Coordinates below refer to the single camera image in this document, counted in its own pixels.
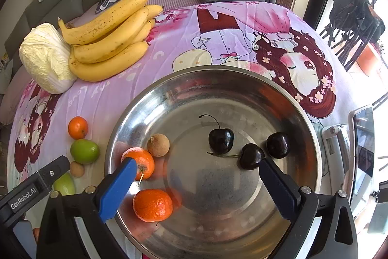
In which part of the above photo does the orange tangerine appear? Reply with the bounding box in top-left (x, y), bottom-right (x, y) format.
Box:
top-left (68, 116), bottom-right (88, 140)
top-left (132, 189), bottom-right (174, 223)
top-left (121, 147), bottom-right (155, 187)

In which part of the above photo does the brown longan among fruits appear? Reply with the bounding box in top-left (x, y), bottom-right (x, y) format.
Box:
top-left (70, 161), bottom-right (85, 178)

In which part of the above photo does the green jujube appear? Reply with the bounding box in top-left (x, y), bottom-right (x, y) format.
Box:
top-left (70, 139), bottom-right (100, 164)
top-left (53, 172), bottom-right (76, 196)

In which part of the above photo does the brown longan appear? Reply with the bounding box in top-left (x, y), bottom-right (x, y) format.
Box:
top-left (147, 134), bottom-right (170, 157)

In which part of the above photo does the dark cherry with stem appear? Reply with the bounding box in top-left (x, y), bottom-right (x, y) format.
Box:
top-left (199, 114), bottom-right (234, 156)

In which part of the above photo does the tablet on stand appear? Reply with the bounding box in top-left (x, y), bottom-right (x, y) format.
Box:
top-left (321, 105), bottom-right (375, 217)

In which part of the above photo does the cartoon print tablecloth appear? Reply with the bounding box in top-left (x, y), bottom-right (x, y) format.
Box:
top-left (5, 0), bottom-right (357, 259)

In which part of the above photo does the round steel plate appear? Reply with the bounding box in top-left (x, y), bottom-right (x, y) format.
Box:
top-left (105, 66), bottom-right (322, 258)

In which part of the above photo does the bottom yellow banana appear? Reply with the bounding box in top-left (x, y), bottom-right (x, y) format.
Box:
top-left (69, 42), bottom-right (149, 82)

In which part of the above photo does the yellow banana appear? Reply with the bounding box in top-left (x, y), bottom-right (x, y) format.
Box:
top-left (58, 0), bottom-right (148, 45)
top-left (69, 42), bottom-right (149, 82)
top-left (73, 7), bottom-right (149, 64)
top-left (131, 5), bottom-right (163, 44)

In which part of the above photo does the middle yellow banana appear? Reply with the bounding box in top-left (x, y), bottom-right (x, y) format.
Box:
top-left (73, 7), bottom-right (149, 64)

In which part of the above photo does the napa cabbage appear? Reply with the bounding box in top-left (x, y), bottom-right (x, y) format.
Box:
top-left (19, 22), bottom-right (77, 95)

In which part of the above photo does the top yellow banana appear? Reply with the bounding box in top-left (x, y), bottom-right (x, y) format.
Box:
top-left (58, 0), bottom-right (148, 45)

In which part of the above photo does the black folding chair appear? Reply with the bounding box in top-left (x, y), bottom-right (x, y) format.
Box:
top-left (320, 0), bottom-right (385, 71)

